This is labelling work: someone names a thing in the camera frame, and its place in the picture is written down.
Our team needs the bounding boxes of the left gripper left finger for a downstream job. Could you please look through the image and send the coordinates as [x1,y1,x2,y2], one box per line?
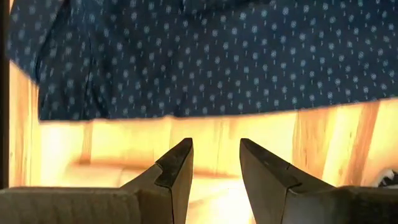
[0,138,194,224]

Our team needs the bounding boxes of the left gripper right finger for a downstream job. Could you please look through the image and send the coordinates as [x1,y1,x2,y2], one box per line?
[239,138,398,224]

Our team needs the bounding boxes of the navy dotted shirt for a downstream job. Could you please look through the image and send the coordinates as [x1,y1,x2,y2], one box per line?
[6,0,398,121]

